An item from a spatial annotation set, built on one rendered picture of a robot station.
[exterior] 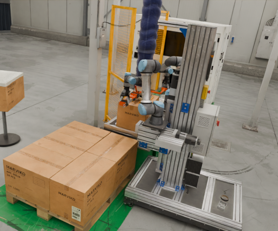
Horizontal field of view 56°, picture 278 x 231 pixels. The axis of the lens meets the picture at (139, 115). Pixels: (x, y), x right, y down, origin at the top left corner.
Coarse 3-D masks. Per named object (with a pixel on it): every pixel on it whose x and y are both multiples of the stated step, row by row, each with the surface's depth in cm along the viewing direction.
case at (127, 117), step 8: (128, 104) 337; (136, 104) 339; (120, 112) 345; (128, 112) 341; (136, 112) 337; (120, 120) 349; (128, 120) 344; (136, 120) 341; (144, 120) 337; (128, 128) 349
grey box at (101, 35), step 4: (100, 28) 387; (104, 28) 396; (100, 32) 390; (104, 32) 399; (100, 36) 393; (104, 36) 402; (100, 40) 396; (104, 40) 405; (96, 44) 397; (100, 44) 398; (104, 44) 408
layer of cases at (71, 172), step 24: (48, 144) 302; (72, 144) 308; (96, 144) 314; (120, 144) 321; (24, 168) 257; (48, 168) 260; (72, 168) 265; (96, 168) 270; (120, 168) 301; (24, 192) 269; (48, 192) 253; (72, 192) 239; (96, 192) 257; (72, 216) 250
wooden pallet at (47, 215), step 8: (128, 176) 343; (120, 184) 315; (8, 192) 281; (112, 192) 298; (8, 200) 285; (16, 200) 286; (24, 200) 274; (112, 200) 304; (40, 208) 266; (104, 208) 291; (40, 216) 271; (48, 216) 267; (56, 216) 260; (96, 216) 278; (72, 224) 253; (88, 224) 258
